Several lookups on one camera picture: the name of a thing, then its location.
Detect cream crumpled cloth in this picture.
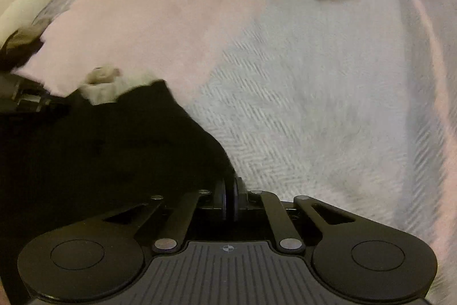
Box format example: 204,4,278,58
80,66,162,106

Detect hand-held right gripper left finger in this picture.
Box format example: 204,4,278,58
102,178,230,254

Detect striped pink grey blanket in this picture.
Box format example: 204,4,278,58
14,0,457,305

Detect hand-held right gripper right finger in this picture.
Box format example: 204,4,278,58
232,177,358,254

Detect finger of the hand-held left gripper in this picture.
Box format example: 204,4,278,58
13,83,69,112

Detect dark brown cloth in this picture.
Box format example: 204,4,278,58
0,24,48,73

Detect black garment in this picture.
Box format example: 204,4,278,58
0,80,237,295

